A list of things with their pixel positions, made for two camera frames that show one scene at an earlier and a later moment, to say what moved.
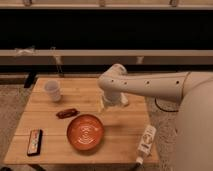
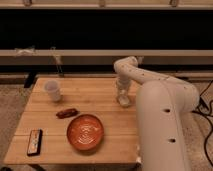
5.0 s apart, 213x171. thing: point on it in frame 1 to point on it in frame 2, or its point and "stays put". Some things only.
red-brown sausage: x=67 y=113 stays put
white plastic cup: x=52 y=87 stays put
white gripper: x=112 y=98 to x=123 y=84
